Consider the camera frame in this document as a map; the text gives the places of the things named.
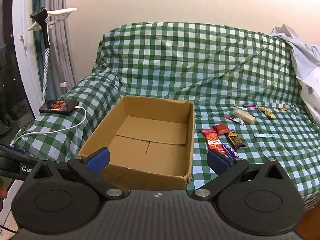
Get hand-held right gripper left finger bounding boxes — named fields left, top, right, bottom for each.
left=25, top=148, right=127, bottom=200

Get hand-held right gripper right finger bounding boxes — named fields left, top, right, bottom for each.
left=192, top=150, right=287, bottom=200

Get black and gold snack packet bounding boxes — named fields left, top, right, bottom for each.
left=224, top=129, right=246, bottom=150

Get brown cardboard box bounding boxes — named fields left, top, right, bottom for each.
left=77, top=95, right=195, bottom=191

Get yellow snack bar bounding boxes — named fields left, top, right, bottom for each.
left=258, top=106, right=276, bottom=119

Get purple snack packet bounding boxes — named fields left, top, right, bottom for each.
left=222, top=144, right=240, bottom=160

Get large red snack packet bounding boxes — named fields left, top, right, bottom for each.
left=201, top=129, right=225, bottom=155

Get small red snack packet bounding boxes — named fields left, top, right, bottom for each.
left=212, top=124, right=230, bottom=135

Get red black white snack bar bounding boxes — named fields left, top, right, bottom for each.
left=224, top=115, right=245, bottom=126

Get clear pack of white crackers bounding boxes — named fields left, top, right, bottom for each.
left=232, top=109, right=257, bottom=125

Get black smartphone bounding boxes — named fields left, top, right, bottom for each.
left=39, top=100, right=79, bottom=116

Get green checked cloth cover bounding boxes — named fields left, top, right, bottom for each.
left=11, top=21, right=320, bottom=210

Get light printed garment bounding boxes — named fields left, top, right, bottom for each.
left=270, top=24, right=320, bottom=125

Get white plastic hanger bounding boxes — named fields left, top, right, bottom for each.
left=28, top=7, right=77, bottom=32

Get white charging cable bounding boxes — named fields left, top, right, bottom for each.
left=10, top=105, right=87, bottom=145

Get white window frame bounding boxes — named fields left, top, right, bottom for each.
left=10, top=0, right=47, bottom=135

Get black garment steamer with hose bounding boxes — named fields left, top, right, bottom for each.
left=30, top=7, right=52, bottom=105

